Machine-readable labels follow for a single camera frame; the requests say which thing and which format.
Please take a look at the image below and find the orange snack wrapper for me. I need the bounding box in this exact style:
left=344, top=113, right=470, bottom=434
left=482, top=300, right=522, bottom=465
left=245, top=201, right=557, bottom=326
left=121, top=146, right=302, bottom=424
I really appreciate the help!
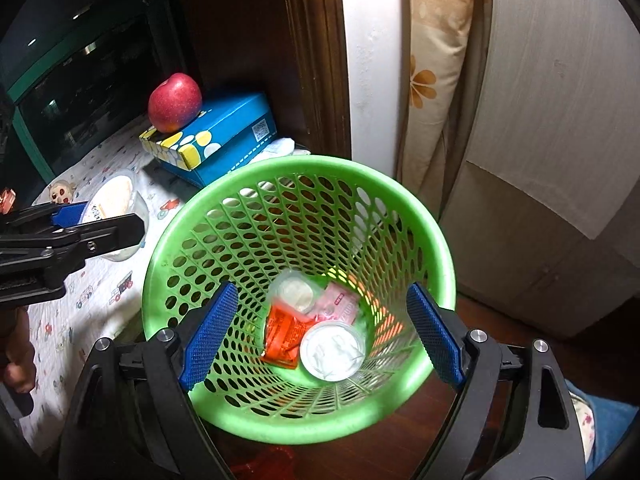
left=260, top=304, right=316, bottom=370

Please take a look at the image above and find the clear plastic cup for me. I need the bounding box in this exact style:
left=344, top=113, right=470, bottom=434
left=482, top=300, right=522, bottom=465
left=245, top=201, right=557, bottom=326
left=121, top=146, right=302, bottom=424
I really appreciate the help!
left=267, top=269, right=323, bottom=318

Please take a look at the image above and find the clear round food container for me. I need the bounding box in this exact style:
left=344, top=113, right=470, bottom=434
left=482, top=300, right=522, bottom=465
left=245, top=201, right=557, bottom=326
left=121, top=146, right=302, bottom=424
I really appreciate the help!
left=80, top=169, right=149, bottom=262

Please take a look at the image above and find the green plastic trash basket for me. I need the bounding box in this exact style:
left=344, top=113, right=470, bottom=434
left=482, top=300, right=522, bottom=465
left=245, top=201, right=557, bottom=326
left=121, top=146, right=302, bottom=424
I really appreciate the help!
left=142, top=156, right=456, bottom=444

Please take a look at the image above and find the white round plastic lid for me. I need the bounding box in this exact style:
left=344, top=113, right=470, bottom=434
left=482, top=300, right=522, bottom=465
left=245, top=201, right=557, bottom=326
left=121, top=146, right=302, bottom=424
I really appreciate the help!
left=299, top=321, right=367, bottom=382

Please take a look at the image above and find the pink snack packet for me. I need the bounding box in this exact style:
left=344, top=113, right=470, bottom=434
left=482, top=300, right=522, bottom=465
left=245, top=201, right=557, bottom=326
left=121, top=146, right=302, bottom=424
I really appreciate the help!
left=311, top=282, right=360, bottom=325

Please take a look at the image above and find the person's left hand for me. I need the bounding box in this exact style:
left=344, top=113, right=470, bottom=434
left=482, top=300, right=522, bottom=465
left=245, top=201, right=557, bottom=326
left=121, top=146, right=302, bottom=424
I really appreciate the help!
left=1, top=307, right=36, bottom=393

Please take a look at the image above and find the white skull toy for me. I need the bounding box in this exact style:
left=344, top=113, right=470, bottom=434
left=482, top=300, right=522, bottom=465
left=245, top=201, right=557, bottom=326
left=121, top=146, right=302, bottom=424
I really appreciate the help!
left=48, top=179, right=76, bottom=205

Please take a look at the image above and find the white cartoon print blanket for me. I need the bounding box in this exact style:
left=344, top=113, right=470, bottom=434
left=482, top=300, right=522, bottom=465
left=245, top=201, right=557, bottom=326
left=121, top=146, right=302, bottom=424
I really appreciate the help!
left=21, top=118, right=198, bottom=456

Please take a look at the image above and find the floral cloth on floor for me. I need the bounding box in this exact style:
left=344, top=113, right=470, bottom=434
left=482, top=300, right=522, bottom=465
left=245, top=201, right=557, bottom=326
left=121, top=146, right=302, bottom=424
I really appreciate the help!
left=566, top=380, right=639, bottom=476

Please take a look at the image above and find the grey white cabinet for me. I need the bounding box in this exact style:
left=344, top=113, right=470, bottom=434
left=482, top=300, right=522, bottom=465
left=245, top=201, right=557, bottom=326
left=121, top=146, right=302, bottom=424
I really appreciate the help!
left=440, top=0, right=639, bottom=337

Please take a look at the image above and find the blue yellow tissue box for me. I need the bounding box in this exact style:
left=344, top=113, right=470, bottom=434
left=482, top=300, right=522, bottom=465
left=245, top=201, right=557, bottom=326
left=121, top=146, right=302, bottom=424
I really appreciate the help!
left=139, top=93, right=278, bottom=188

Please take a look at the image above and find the red apple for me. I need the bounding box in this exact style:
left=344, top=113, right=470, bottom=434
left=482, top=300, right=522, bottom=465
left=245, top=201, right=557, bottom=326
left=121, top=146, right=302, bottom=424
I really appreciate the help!
left=148, top=73, right=203, bottom=133

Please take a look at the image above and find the floral beige pillow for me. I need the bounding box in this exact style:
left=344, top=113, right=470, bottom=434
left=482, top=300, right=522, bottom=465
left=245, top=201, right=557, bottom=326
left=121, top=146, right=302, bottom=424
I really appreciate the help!
left=397, top=0, right=492, bottom=218

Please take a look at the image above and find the green window frame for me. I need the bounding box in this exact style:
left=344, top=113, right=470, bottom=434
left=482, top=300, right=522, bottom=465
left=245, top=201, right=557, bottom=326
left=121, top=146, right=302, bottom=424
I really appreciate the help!
left=9, top=25, right=108, bottom=180

